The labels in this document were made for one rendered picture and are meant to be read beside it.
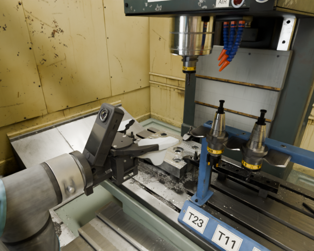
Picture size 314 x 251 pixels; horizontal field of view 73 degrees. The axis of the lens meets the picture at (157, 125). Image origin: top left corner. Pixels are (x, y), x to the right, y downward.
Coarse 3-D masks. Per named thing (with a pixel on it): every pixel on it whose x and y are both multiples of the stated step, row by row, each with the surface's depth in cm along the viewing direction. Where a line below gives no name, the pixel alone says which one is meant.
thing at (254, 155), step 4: (244, 144) 57; (244, 148) 56; (248, 148) 56; (268, 148) 55; (244, 152) 57; (248, 152) 56; (252, 152) 54; (256, 152) 54; (260, 152) 54; (264, 152) 54; (244, 156) 56; (248, 156) 56; (252, 156) 55; (256, 156) 55; (260, 156) 55; (256, 160) 55; (260, 160) 55
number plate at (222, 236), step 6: (216, 228) 66; (222, 228) 65; (216, 234) 65; (222, 234) 65; (228, 234) 64; (234, 234) 63; (216, 240) 65; (222, 240) 64; (228, 240) 63; (234, 240) 62; (240, 240) 62; (222, 246) 64; (228, 246) 63; (234, 246) 62
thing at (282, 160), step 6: (270, 150) 57; (276, 150) 57; (264, 156) 54; (270, 156) 54; (276, 156) 54; (282, 156) 54; (288, 156) 54; (270, 162) 52; (276, 162) 52; (282, 162) 52; (288, 162) 52
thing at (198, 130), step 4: (196, 128) 69; (200, 128) 69; (204, 128) 69; (208, 128) 69; (192, 132) 66; (196, 132) 66; (200, 132) 66; (204, 132) 66; (196, 136) 64; (200, 136) 64; (204, 136) 64
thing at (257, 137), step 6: (258, 126) 53; (264, 126) 53; (252, 132) 55; (258, 132) 53; (264, 132) 53; (252, 138) 55; (258, 138) 54; (264, 138) 54; (246, 144) 57; (252, 144) 55; (258, 144) 54; (264, 144) 55; (258, 150) 54
